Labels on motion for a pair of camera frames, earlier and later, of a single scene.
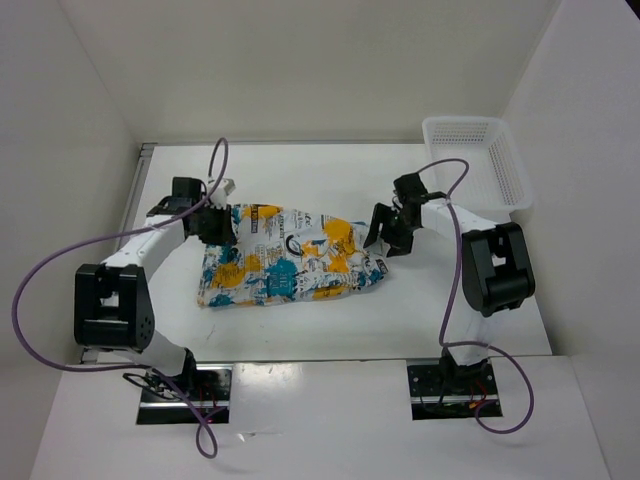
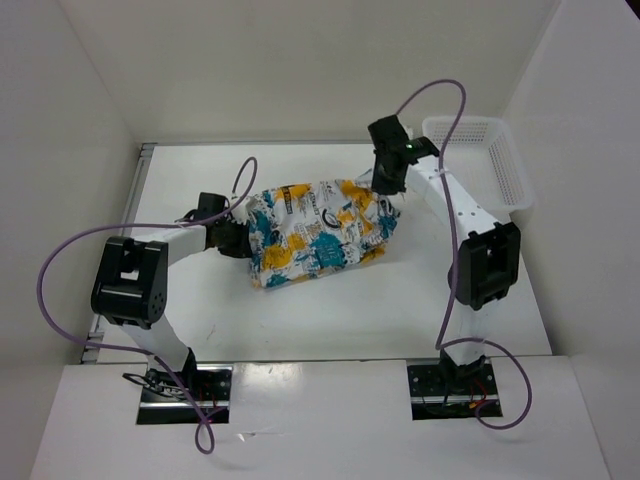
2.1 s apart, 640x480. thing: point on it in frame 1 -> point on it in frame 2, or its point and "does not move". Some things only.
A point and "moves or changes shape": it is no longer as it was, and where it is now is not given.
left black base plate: (209, 386) does not move
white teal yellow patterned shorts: (282, 256) moves or changes shape
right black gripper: (401, 245) -> (381, 187)
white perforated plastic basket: (497, 183) does not move
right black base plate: (454, 392) does not move
